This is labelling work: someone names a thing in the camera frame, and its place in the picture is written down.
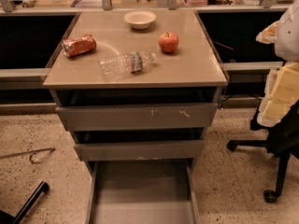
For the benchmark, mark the grey open bottom drawer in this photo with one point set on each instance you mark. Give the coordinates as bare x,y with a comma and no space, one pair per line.
142,192

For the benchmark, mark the grey drawer cabinet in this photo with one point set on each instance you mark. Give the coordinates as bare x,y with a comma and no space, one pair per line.
189,75

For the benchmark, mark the crushed orange soda can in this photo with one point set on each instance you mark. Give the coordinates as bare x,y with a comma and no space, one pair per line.
79,46

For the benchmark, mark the red apple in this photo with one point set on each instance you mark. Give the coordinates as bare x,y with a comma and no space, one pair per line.
168,42

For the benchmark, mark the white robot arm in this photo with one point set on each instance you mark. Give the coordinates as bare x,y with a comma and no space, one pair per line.
286,46

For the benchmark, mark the white bowl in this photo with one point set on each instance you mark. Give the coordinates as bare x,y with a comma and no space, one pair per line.
140,20

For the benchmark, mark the black office chair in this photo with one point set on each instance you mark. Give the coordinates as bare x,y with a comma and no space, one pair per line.
282,141

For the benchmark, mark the clear plastic water bottle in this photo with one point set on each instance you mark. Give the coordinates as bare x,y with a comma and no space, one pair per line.
124,65

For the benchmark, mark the black chair leg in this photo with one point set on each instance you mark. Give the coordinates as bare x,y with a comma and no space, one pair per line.
6,218

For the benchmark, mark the grey middle drawer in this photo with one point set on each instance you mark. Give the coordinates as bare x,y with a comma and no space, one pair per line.
139,150

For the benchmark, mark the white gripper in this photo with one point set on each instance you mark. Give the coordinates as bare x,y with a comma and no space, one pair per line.
288,41

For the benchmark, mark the grey top drawer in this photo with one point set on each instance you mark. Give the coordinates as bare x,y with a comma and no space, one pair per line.
136,117

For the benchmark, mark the metal hook on floor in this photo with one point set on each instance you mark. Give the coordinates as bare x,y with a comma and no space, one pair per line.
35,156

